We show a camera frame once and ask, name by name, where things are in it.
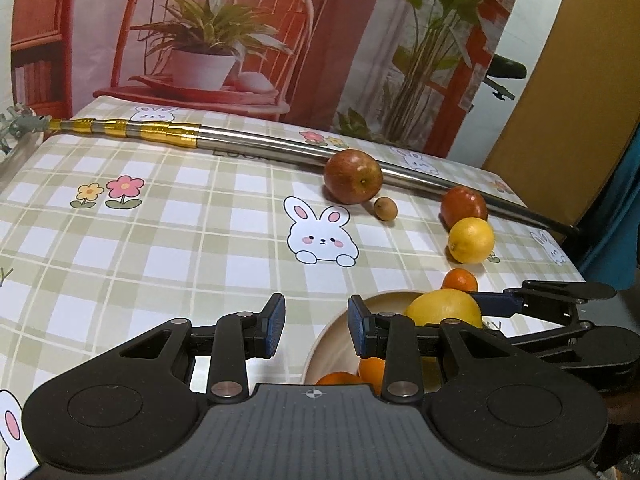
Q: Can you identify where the black stand with seat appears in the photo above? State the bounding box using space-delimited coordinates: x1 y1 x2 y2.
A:
484 55 528 103

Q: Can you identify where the dark red apple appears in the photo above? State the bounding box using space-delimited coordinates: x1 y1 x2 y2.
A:
440 186 489 230

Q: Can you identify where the large yellow grapefruit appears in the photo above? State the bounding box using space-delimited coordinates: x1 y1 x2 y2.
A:
403 288 485 331

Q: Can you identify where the brownish red apple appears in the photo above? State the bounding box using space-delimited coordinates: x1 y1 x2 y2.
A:
323 149 384 206

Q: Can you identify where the small brown longan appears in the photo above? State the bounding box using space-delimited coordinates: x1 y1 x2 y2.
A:
374 197 399 222

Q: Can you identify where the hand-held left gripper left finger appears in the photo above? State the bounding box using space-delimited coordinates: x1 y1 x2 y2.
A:
120 292 288 403

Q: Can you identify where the beige wooden bowl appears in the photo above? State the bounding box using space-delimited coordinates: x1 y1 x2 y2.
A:
301 290 443 393

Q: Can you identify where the printed room backdrop cloth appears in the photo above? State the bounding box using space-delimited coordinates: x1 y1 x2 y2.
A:
10 0 531 168

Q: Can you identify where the yellow lemon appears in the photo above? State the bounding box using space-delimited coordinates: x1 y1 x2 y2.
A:
447 217 496 265

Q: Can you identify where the greenish yellow mandarin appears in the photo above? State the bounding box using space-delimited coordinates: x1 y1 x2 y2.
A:
357 356 387 395

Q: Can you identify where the telescopic metal pole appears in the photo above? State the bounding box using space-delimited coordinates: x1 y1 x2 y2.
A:
0 102 581 236

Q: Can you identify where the small orange mandarin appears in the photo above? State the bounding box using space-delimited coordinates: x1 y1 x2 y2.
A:
442 268 479 293

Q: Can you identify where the small red-orange mandarin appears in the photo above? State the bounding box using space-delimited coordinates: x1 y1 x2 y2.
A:
315 371 371 387

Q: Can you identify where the checked bunny tablecloth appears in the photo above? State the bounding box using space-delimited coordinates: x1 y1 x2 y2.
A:
0 95 588 480

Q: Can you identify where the teal cloth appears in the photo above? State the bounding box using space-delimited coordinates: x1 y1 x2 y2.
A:
575 135 640 291

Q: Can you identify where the round wooden board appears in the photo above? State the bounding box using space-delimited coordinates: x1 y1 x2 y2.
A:
480 0 640 221

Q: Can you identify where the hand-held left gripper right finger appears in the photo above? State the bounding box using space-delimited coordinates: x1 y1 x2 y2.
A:
347 294 506 406

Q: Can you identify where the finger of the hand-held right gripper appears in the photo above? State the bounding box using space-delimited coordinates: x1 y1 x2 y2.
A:
505 322 601 361
470 281 618 318

